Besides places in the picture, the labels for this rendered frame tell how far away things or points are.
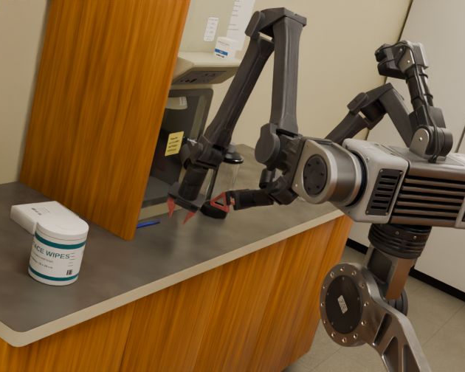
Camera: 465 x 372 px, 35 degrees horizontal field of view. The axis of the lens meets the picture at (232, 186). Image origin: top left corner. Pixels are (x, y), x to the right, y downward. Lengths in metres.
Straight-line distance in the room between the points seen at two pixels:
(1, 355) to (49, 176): 0.82
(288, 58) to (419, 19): 3.34
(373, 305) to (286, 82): 0.57
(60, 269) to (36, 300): 0.11
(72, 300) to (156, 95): 0.63
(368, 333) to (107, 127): 1.02
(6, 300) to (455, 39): 3.80
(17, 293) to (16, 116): 0.78
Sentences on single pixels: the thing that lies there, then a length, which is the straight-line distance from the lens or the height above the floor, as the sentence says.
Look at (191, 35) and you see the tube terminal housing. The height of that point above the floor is 1.56.
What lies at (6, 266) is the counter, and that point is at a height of 0.94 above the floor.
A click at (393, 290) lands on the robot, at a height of 1.20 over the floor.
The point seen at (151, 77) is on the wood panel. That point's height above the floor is 1.44.
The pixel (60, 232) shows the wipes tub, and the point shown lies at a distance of 1.90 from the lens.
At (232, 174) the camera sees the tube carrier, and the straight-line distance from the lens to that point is 2.59.
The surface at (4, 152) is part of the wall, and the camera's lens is 2.53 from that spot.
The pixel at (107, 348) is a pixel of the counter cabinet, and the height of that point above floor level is 0.74.
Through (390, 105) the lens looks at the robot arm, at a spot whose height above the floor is 1.53.
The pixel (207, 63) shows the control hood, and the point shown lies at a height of 1.51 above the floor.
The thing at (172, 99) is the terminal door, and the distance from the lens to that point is 2.33.
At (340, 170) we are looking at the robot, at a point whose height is 1.48.
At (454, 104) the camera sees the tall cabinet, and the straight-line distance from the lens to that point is 5.08.
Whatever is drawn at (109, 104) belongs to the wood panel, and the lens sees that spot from 2.27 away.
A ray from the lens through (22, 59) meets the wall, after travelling 2.45.
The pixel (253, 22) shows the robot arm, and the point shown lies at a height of 1.68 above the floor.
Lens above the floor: 1.88
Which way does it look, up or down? 18 degrees down
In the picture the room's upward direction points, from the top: 16 degrees clockwise
